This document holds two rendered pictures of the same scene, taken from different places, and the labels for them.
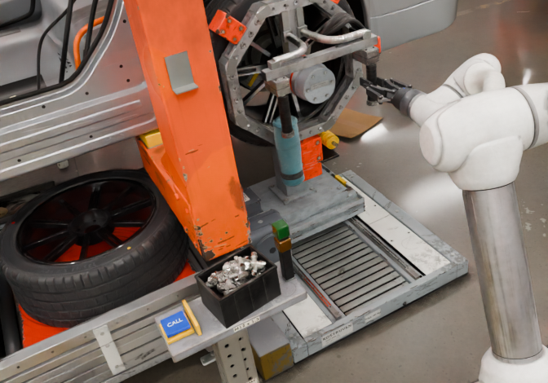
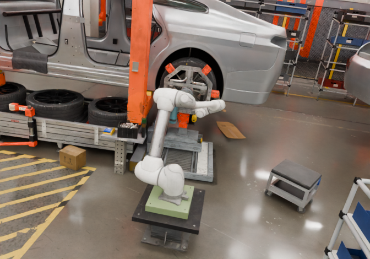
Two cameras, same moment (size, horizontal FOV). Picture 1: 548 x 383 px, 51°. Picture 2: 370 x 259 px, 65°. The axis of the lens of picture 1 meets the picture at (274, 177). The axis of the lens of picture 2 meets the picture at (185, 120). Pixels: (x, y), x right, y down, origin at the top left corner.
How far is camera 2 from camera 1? 1.76 m
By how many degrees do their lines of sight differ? 24
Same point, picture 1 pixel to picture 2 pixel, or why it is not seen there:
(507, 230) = (159, 120)
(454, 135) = (156, 92)
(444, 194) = (235, 164)
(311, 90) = not seen: hidden behind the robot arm
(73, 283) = (98, 114)
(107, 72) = not seen: hidden behind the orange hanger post
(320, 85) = not seen: hidden behind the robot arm
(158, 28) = (133, 53)
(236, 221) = (139, 115)
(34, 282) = (91, 109)
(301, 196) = (182, 135)
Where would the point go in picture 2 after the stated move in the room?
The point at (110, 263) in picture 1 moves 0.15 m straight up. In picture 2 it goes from (109, 114) to (109, 102)
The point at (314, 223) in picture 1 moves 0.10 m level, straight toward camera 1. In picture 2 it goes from (180, 145) to (175, 148)
